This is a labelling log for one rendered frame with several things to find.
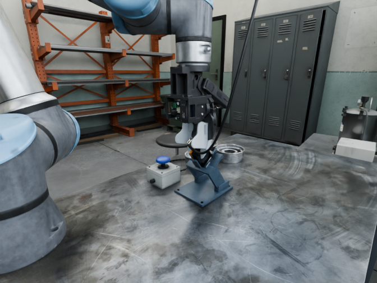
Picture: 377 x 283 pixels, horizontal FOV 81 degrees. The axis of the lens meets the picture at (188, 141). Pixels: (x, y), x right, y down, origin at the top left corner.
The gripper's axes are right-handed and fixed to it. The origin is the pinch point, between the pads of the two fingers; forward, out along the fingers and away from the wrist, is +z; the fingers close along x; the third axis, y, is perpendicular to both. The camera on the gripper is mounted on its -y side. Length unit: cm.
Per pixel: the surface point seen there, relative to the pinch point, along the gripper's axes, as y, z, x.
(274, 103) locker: -286, 26, -106
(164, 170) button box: 3.3, 7.4, -9.9
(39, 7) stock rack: -50, -95, -310
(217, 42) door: -332, -75, -253
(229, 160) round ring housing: -21.9, 10.4, -5.2
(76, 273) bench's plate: 31.5, 11.9, 2.5
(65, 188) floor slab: -14, 92, -190
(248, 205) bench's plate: -4.5, 12.0, 12.2
